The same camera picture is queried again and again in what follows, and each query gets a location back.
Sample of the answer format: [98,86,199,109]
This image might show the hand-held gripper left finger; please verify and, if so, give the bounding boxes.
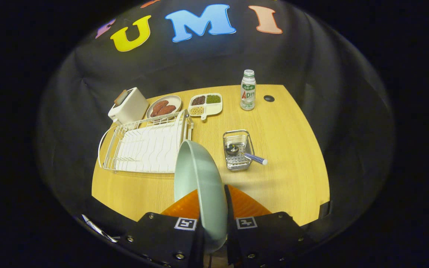
[120,189,204,268]

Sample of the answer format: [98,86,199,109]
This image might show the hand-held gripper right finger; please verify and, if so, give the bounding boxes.
[224,184,316,268]

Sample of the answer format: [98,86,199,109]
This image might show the pale green plate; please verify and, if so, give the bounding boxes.
[174,140,229,253]

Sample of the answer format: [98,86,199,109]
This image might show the metal wire basket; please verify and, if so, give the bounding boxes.
[223,129,255,172]

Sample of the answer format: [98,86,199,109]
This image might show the spoon with striped blue handle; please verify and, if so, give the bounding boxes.
[225,143,268,166]

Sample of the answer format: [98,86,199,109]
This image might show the white wire dish rack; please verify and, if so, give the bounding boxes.
[98,109,194,174]

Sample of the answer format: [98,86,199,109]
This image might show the beige plate with sausages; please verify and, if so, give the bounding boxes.
[146,95,182,121]

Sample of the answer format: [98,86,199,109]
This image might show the white divided bean tray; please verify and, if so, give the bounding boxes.
[188,93,223,121]

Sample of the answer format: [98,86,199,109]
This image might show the brown sausage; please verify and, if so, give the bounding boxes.
[157,105,177,117]
[150,100,169,118]

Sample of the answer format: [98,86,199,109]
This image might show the white green-capped drink bottle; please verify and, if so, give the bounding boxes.
[240,70,256,111]

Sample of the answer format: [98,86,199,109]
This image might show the white toaster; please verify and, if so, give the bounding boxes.
[108,87,149,125]

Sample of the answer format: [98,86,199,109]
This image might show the white cable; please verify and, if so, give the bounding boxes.
[82,214,119,243]

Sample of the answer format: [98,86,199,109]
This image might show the black table edge bracket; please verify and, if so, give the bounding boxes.
[318,201,333,220]

